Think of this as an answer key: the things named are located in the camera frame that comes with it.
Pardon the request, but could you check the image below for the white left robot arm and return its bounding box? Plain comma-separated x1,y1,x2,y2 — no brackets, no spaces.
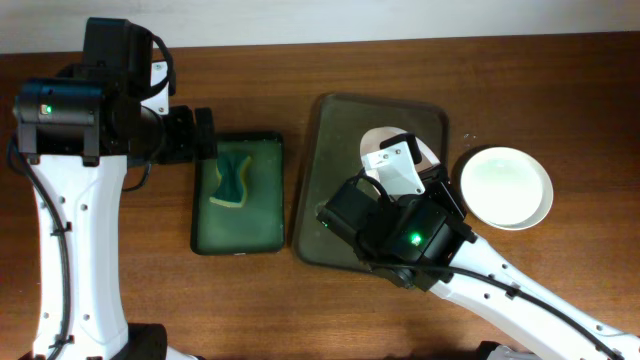
7,17,217,359

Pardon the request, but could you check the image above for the pale green plate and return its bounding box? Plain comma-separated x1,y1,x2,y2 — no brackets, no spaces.
459,147,554,231

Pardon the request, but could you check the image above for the green water tray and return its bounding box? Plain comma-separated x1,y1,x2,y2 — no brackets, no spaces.
190,132,285,256

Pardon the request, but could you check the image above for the pinkish white plate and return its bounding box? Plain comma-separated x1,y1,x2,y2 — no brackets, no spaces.
360,126,441,173

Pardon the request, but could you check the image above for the green yellow sponge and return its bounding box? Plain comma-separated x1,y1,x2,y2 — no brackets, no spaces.
210,151,252,208

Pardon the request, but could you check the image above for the large dark serving tray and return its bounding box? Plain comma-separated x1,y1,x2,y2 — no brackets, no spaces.
292,93,449,273

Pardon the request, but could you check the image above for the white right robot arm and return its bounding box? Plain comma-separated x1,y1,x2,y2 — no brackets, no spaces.
317,127,639,359

